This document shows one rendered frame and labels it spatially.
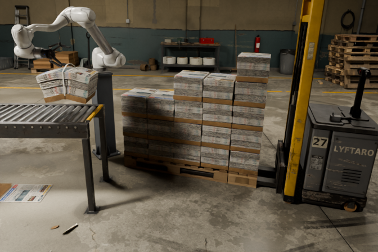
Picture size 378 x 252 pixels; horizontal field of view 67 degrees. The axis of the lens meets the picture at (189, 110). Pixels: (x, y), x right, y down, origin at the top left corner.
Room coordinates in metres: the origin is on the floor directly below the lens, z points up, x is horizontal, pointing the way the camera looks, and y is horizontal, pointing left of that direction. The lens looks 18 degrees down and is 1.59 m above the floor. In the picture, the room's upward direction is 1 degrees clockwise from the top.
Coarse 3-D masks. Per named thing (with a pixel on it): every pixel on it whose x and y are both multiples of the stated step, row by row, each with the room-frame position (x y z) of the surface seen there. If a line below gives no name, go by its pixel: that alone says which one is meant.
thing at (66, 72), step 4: (68, 68) 2.38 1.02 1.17; (72, 68) 2.39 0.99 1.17; (60, 72) 2.20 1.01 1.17; (64, 72) 2.20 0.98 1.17; (68, 72) 2.20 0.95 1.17; (60, 76) 2.20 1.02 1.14; (64, 76) 2.20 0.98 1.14; (60, 80) 2.20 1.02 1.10; (64, 80) 2.20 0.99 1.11; (60, 84) 2.20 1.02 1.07
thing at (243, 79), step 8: (240, 80) 2.54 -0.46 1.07; (248, 80) 2.52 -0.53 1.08; (256, 80) 2.50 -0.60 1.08; (264, 80) 2.48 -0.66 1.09; (240, 104) 2.53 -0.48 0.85; (248, 104) 2.51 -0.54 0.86; (256, 104) 2.49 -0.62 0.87; (264, 104) 2.48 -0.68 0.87; (240, 128) 2.52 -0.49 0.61; (248, 128) 2.51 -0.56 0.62; (256, 128) 2.49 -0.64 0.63; (256, 152) 2.48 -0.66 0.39; (232, 168) 2.54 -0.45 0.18
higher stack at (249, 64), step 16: (240, 64) 2.55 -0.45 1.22; (256, 64) 2.51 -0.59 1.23; (240, 96) 2.54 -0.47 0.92; (256, 96) 2.50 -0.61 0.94; (240, 112) 2.54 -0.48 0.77; (256, 112) 2.50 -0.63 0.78; (240, 144) 2.53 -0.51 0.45; (256, 144) 2.49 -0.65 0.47; (240, 160) 2.53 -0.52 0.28; (256, 160) 2.49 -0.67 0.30; (240, 176) 2.52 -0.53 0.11; (256, 176) 2.48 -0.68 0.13
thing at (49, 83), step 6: (48, 72) 2.29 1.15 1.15; (54, 72) 2.19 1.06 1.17; (42, 78) 2.19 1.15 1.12; (48, 78) 2.19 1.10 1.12; (54, 78) 2.21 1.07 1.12; (42, 84) 2.19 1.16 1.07; (48, 84) 2.19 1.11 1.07; (54, 84) 2.19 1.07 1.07; (42, 90) 2.19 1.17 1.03; (48, 90) 2.19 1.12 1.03; (54, 90) 2.20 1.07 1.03; (60, 90) 2.20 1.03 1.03; (48, 96) 2.19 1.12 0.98
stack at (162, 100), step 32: (128, 96) 2.82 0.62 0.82; (160, 96) 2.82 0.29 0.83; (128, 128) 2.83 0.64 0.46; (160, 128) 2.73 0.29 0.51; (192, 128) 2.64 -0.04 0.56; (224, 128) 2.57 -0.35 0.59; (128, 160) 2.83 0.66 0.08; (160, 160) 2.96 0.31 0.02; (192, 160) 2.65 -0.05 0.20; (224, 160) 2.56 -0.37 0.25
